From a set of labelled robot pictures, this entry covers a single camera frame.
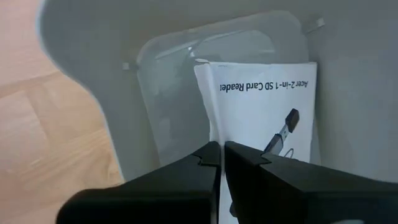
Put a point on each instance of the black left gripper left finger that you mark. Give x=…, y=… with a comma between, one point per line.
x=161, y=193

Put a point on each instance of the white SD card reader packet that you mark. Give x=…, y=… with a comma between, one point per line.
x=255, y=112

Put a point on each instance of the clear plastic package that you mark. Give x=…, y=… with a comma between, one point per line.
x=174, y=102

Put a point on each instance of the large white plastic bin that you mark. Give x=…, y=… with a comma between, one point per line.
x=357, y=109

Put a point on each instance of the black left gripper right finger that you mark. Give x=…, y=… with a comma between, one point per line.
x=304, y=196

